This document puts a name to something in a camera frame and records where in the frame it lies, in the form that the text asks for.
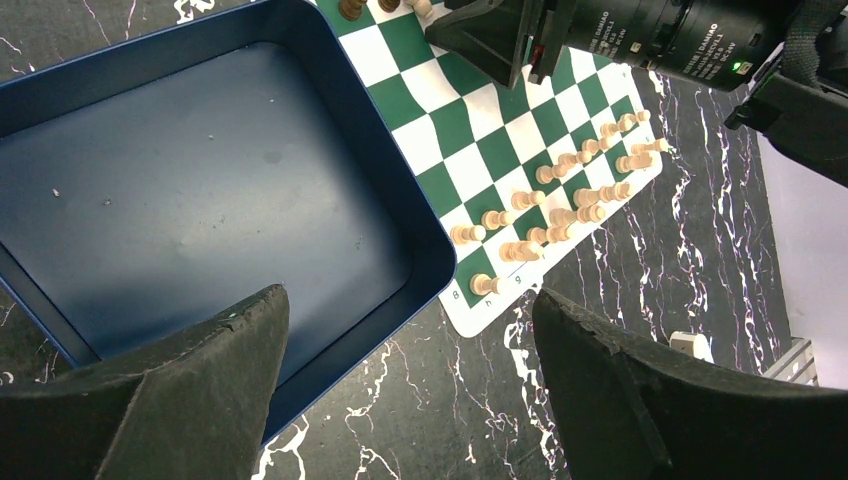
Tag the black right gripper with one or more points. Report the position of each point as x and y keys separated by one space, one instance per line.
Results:
x=717 y=44

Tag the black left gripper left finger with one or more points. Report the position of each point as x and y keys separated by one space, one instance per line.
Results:
x=192 y=405

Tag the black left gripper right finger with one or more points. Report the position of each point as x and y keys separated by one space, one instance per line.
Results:
x=627 y=407

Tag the light wooden chess piece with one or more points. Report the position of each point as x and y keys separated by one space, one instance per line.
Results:
x=636 y=117
x=526 y=200
x=642 y=160
x=551 y=234
x=521 y=251
x=422 y=8
x=614 y=128
x=619 y=191

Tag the light wooden pawn piece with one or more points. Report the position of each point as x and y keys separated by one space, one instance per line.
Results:
x=593 y=146
x=493 y=220
x=465 y=234
x=570 y=160
x=547 y=173

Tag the light wooden king piece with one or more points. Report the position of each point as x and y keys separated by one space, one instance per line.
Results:
x=561 y=217

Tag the dark wooden chess piece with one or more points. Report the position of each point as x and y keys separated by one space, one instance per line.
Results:
x=351 y=10
x=389 y=6

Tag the green white chess board mat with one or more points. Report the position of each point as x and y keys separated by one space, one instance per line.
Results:
x=472 y=144

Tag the small white blue stapler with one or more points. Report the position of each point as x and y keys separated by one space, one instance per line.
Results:
x=694 y=344

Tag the dark blue tin box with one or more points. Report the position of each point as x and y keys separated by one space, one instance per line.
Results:
x=152 y=184

